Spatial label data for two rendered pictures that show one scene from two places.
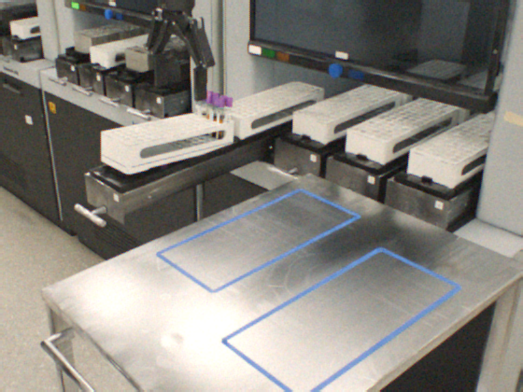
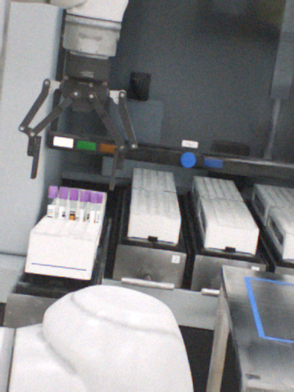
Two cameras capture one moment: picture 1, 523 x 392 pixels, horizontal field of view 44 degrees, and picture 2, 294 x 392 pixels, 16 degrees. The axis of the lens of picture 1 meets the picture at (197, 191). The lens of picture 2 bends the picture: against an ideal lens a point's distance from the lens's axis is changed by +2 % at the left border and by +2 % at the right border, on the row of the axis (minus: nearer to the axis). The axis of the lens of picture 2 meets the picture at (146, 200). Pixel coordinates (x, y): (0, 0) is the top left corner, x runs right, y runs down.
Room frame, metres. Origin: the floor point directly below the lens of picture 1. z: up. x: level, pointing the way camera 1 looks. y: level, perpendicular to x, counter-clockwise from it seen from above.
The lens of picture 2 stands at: (0.13, 1.30, 1.24)
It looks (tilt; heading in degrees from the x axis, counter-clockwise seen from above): 10 degrees down; 309
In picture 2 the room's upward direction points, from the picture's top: 8 degrees clockwise
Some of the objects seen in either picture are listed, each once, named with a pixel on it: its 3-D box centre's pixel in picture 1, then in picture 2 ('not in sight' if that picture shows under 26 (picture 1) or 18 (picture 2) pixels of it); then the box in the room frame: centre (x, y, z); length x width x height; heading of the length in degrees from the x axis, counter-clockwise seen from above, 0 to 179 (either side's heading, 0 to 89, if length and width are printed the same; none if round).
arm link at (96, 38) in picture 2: not in sight; (91, 37); (1.32, 0.03, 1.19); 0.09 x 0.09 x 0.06
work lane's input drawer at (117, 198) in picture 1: (217, 150); (66, 264); (1.38, -0.05, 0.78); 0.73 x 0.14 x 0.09; 130
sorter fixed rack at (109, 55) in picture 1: (135, 50); not in sight; (2.11, 0.19, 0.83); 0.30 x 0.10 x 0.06; 130
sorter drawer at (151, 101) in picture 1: (229, 77); not in sight; (1.96, -0.11, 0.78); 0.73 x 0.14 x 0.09; 130
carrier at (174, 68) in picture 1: (170, 70); not in sight; (1.81, 0.07, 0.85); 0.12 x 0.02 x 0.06; 41
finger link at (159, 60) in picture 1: (160, 70); (36, 157); (1.37, 0.07, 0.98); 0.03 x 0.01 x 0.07; 130
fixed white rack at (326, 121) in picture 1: (347, 114); (153, 217); (1.45, -0.37, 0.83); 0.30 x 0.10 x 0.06; 130
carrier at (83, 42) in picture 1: (85, 43); not in sight; (2.16, 0.36, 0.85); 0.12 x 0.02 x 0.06; 41
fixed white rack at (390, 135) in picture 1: (403, 131); (225, 227); (1.34, -0.47, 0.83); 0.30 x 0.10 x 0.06; 130
